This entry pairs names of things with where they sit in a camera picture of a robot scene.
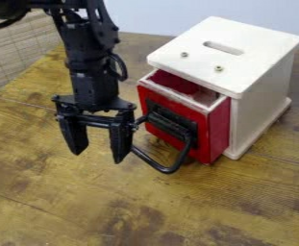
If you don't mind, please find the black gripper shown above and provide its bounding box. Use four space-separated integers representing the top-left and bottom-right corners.
50 69 136 164

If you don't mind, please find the black metal drawer handle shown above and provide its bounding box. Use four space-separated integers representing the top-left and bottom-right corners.
130 111 197 175

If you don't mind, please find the red drawer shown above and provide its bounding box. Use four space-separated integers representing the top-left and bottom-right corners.
137 70 231 164

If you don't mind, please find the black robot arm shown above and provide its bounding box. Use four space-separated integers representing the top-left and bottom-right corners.
0 0 136 162

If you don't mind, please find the white wooden cabinet box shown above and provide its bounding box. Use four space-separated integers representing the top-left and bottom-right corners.
146 16 299 160

